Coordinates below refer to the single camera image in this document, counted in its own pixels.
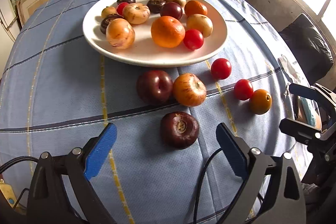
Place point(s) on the small yellow fruit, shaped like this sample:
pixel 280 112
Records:
pixel 108 12

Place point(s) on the dark purple plum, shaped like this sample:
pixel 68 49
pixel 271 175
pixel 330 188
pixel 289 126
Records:
pixel 155 86
pixel 171 10

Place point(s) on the golden brown round fruit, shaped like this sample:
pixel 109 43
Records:
pixel 199 25

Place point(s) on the pale striped round fruit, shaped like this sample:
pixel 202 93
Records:
pixel 180 1

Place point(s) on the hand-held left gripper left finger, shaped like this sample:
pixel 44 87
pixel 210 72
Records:
pixel 101 150

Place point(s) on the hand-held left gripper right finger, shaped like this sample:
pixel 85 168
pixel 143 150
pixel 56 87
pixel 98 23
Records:
pixel 231 150

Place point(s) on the orange tangerine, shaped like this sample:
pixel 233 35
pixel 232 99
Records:
pixel 195 8

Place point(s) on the large orange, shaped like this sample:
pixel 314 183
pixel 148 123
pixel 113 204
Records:
pixel 168 31

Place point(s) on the white oval plate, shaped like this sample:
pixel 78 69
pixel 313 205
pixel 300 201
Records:
pixel 147 54

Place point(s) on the black cushioned chair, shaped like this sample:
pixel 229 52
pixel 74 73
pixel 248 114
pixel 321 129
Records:
pixel 307 48

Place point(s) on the dark brown mangosteen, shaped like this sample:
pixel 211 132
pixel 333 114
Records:
pixel 156 5
pixel 179 130
pixel 107 23

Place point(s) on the white cabinet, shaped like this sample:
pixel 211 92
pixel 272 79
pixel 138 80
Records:
pixel 5 14

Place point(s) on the orange striped round fruit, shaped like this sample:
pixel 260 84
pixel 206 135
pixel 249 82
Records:
pixel 120 33
pixel 189 89
pixel 136 13

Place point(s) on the yellowish power strip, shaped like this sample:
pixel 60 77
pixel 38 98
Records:
pixel 6 192

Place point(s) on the blue plaid tablecloth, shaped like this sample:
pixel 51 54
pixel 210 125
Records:
pixel 65 87

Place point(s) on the small orange fruit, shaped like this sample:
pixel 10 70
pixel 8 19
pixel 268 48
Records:
pixel 260 101

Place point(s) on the small red cherry tomato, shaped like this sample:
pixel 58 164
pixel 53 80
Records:
pixel 121 8

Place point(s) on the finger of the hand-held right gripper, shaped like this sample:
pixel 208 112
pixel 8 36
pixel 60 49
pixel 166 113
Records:
pixel 302 90
pixel 296 127

